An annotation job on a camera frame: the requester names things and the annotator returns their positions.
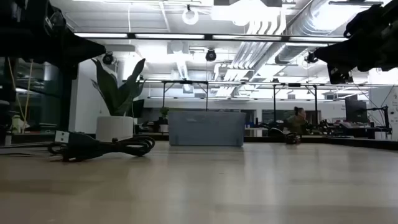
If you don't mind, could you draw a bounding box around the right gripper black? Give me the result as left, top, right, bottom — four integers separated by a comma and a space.
313, 0, 398, 85

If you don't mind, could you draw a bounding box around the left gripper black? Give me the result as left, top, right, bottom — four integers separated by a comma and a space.
0, 0, 107, 80

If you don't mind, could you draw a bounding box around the black USB cable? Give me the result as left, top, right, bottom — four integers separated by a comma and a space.
47, 129, 156, 163

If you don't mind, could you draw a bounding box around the translucent grey plastic bin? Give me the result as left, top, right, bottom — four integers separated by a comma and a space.
168, 111, 247, 147

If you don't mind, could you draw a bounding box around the black ceiling spotlight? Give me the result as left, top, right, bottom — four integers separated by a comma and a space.
304, 50, 318, 65
102, 51, 114, 66
205, 48, 218, 62

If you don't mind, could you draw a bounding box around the black computer monitor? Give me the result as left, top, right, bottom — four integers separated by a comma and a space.
132, 98, 146, 119
345, 98, 369, 124

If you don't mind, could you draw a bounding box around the person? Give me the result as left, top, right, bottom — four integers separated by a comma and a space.
284, 106, 308, 135

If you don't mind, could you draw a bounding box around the snake plant in white pot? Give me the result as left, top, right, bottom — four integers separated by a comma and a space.
90, 58, 147, 142

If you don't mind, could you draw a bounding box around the long linear ceiling light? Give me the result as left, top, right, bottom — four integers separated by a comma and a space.
73, 30, 349, 44

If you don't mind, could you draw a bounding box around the white bottle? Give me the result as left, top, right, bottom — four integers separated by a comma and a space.
11, 114, 30, 136

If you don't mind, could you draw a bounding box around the small green potted plant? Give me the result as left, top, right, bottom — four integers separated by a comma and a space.
158, 106, 170, 133

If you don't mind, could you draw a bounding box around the silver ventilation duct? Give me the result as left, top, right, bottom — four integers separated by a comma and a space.
273, 0, 348, 65

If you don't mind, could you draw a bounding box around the black metal rig frame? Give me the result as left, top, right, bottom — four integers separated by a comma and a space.
161, 80, 210, 112
272, 82, 319, 126

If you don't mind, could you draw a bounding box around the yellow hanging rope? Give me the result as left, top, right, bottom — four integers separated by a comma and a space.
7, 57, 34, 133

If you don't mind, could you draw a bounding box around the black aluminium table frame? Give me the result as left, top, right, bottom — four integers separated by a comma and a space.
0, 132, 398, 152

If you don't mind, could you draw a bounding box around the white ring pendant lamp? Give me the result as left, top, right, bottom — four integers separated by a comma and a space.
181, 4, 200, 26

